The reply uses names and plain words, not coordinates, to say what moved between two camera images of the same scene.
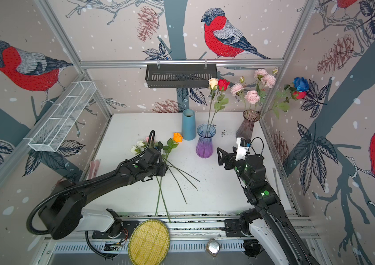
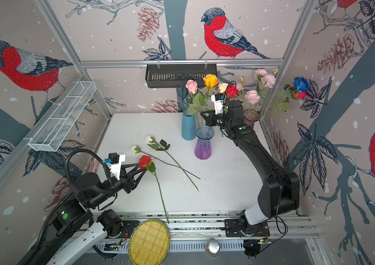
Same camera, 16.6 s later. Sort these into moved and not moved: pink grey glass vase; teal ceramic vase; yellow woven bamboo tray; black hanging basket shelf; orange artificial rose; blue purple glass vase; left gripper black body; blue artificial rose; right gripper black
Moved: right gripper black; orange artificial rose; left gripper black body
Not moved: teal ceramic vase; pink grey glass vase; yellow woven bamboo tray; blue purple glass vase; blue artificial rose; black hanging basket shelf
